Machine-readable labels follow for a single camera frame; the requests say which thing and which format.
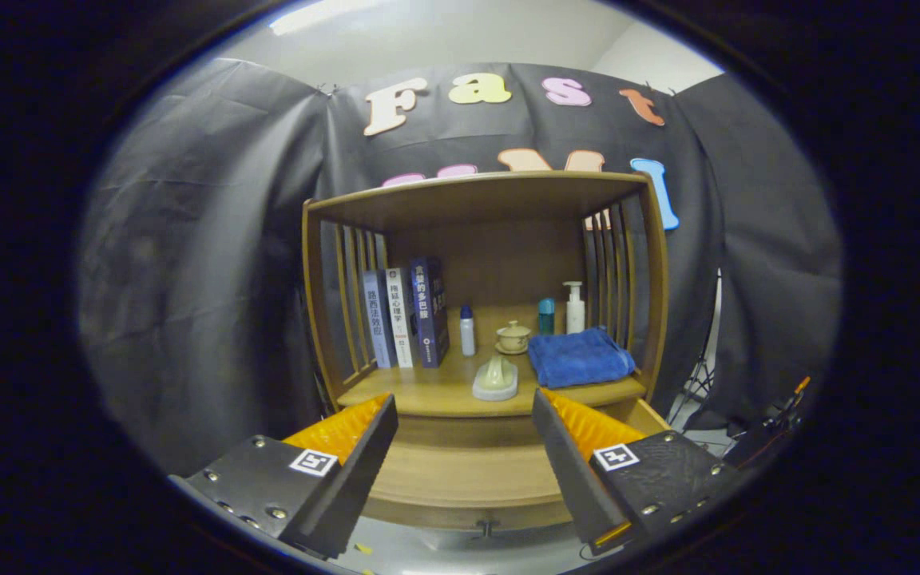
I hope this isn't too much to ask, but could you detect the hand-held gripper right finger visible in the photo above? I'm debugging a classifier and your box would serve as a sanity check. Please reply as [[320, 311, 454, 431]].
[[530, 388, 748, 560]]

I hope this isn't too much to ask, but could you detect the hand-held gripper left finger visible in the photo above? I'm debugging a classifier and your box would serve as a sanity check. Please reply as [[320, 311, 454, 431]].
[[169, 393, 400, 560]]

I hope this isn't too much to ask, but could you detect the wooden drawer with black knob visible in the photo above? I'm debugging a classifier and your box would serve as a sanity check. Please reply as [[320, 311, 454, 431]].
[[360, 398, 672, 540]]

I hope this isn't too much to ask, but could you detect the pale green ceramic dish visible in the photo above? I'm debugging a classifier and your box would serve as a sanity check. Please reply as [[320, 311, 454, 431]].
[[472, 354, 519, 402]]

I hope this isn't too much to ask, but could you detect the wooden countertop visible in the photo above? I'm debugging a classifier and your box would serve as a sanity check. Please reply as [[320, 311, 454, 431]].
[[336, 303, 648, 418]]

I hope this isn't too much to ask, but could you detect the wooden cabinet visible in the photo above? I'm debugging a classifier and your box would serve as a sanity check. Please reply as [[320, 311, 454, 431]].
[[302, 170, 671, 532]]

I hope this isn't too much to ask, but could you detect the blue folded towel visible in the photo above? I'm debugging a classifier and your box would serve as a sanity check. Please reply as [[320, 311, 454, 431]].
[[527, 326, 636, 391]]

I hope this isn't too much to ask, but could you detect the cream lidded tea cup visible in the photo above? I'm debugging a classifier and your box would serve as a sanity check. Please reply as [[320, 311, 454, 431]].
[[495, 320, 532, 355]]

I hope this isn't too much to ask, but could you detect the white pump bottle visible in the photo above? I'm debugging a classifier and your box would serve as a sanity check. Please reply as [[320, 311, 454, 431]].
[[563, 281, 586, 335]]

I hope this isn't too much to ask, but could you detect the light blue book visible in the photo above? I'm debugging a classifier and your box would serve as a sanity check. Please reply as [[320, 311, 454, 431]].
[[362, 269, 399, 369]]

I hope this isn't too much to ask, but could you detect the black tripod stand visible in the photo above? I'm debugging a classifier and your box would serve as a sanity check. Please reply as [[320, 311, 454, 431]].
[[668, 272, 723, 424]]

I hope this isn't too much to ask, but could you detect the white book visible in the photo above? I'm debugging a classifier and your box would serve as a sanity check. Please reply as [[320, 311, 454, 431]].
[[385, 268, 416, 369]]

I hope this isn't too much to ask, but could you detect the dark blue book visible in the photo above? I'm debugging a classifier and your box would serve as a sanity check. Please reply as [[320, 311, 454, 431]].
[[409, 256, 450, 369]]

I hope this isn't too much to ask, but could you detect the black clamp with orange tip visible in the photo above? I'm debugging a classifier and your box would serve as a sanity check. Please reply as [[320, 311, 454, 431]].
[[771, 377, 812, 432]]

